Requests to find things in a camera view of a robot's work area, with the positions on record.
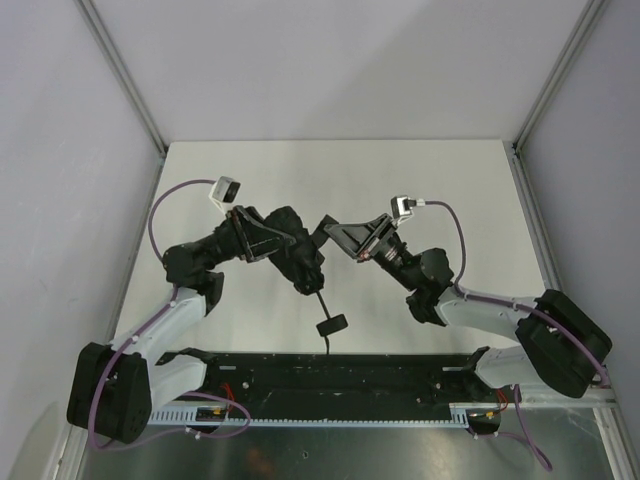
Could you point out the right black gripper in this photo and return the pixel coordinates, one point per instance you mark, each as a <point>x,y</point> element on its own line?
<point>376,240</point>

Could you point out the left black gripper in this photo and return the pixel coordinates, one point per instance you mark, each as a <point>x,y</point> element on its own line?
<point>240,235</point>

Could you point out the black folding umbrella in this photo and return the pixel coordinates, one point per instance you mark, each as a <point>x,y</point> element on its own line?
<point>300,263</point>

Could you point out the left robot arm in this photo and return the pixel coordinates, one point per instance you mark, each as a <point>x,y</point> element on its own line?
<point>118,386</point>

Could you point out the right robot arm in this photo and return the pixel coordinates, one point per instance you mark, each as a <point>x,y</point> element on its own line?
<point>556,344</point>

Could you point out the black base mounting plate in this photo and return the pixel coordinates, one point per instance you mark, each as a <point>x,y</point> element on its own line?
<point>354,385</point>

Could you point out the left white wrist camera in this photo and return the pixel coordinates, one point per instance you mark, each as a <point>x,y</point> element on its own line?
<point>223,193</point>

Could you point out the aluminium table edge rail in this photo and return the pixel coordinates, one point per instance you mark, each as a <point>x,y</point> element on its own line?
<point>533,218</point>

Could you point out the grey slotted cable duct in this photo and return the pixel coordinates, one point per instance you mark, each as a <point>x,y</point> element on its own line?
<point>202,414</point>

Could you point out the right aluminium frame post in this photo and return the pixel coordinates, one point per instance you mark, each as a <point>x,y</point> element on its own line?
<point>569,54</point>

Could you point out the aluminium frame post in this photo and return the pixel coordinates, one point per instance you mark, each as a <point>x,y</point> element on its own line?
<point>569,54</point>
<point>116,63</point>

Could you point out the left aluminium frame post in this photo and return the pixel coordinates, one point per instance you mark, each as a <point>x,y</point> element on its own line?
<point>116,63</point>

